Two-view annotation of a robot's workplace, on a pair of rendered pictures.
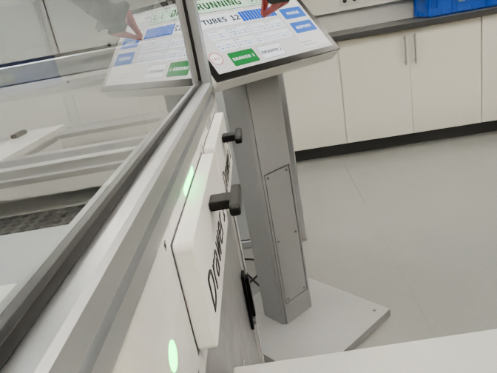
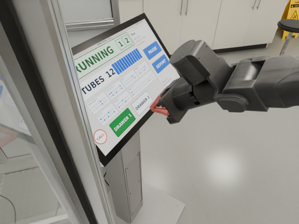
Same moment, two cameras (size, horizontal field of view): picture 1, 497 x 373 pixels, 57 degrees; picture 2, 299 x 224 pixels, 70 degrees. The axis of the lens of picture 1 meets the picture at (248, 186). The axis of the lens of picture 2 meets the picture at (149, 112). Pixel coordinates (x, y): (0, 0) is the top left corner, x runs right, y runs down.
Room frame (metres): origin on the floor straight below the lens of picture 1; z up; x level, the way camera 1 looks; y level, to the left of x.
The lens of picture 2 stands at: (0.84, 0.03, 1.45)
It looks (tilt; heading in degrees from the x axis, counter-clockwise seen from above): 41 degrees down; 340
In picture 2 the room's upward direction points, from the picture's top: straight up
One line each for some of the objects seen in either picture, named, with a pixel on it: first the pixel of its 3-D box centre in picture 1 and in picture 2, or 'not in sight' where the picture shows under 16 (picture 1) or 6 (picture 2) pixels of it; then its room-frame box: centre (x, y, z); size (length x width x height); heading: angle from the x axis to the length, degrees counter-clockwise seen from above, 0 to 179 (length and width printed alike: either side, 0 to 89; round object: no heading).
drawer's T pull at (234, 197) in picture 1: (225, 200); not in sight; (0.49, 0.03, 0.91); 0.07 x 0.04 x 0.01; 177
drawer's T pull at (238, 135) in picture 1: (231, 136); not in sight; (0.80, 0.01, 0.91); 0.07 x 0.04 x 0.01; 177
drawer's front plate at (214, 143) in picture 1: (220, 156); not in sight; (0.80, 0.04, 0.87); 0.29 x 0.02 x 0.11; 177
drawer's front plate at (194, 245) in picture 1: (208, 229); not in sight; (0.49, 0.06, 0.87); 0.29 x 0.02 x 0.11; 177
